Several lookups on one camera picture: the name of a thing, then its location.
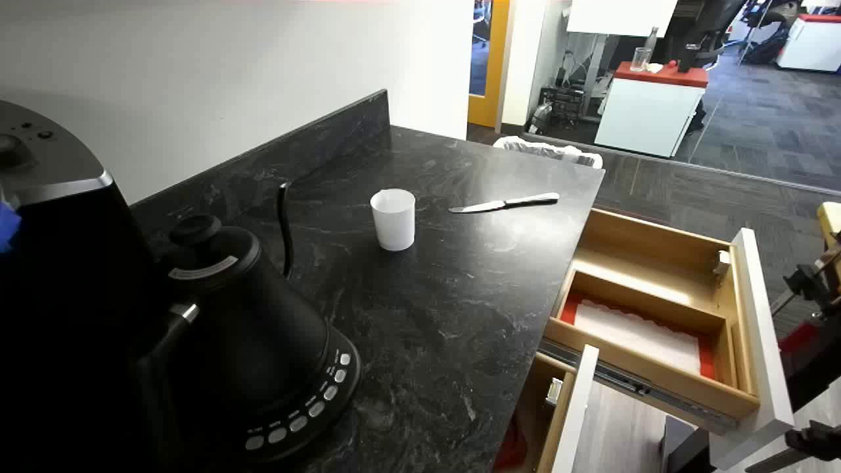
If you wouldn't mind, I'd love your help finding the black coffee maker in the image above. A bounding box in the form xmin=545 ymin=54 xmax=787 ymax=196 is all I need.
xmin=0 ymin=98 xmax=182 ymax=473

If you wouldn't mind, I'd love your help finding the white paper sheet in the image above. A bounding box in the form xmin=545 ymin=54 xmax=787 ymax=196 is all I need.
xmin=576 ymin=298 xmax=704 ymax=376

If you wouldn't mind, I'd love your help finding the white cabinet red top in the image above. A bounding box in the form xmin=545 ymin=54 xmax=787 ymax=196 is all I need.
xmin=776 ymin=10 xmax=841 ymax=77
xmin=594 ymin=62 xmax=712 ymax=161

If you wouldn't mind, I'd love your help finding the black gooseneck electric kettle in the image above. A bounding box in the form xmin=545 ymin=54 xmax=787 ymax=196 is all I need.
xmin=128 ymin=181 xmax=333 ymax=473

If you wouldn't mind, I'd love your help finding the silver table knife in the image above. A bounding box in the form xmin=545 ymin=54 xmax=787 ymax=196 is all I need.
xmin=446 ymin=192 xmax=562 ymax=219

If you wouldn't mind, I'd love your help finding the large wooden drawer white front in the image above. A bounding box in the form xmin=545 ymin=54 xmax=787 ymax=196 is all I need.
xmin=542 ymin=206 xmax=800 ymax=441

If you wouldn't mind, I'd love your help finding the white mug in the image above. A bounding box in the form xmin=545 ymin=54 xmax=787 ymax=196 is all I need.
xmin=369 ymin=188 xmax=421 ymax=255

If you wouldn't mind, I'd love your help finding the black kettle base with buttons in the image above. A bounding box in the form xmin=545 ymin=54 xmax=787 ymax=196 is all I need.
xmin=233 ymin=326 xmax=365 ymax=468

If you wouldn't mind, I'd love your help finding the white board panel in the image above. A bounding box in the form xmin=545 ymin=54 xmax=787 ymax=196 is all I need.
xmin=566 ymin=0 xmax=683 ymax=39

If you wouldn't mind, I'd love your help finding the small wooden drawer white front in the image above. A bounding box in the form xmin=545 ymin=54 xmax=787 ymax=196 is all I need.
xmin=492 ymin=343 xmax=671 ymax=473

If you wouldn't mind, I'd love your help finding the yellow door frame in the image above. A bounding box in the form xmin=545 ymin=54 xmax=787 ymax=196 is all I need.
xmin=465 ymin=0 xmax=515 ymax=135

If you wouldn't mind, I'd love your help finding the wooden box orange lining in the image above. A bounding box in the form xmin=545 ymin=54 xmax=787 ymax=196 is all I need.
xmin=557 ymin=267 xmax=742 ymax=389

